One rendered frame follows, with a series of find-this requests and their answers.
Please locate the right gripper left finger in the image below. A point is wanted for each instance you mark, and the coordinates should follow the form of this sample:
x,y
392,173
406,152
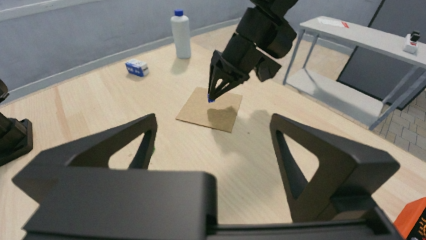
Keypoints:
x,y
95,150

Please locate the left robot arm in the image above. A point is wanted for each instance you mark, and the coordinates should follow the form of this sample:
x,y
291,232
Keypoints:
x,y
16,137

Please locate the orange digital multimeter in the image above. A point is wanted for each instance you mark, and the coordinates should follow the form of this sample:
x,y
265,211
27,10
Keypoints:
x,y
411,222

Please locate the white plastic bottle with blue cap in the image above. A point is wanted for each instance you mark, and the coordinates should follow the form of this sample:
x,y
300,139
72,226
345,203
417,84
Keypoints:
x,y
181,34

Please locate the brown square mat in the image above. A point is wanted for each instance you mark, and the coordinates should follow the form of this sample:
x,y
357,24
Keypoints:
x,y
219,115

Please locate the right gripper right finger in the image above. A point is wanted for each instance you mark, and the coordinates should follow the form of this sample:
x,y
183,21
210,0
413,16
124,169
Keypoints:
x,y
347,168

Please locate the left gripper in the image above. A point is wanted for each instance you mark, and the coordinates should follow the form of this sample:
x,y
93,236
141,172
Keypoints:
x,y
228,60

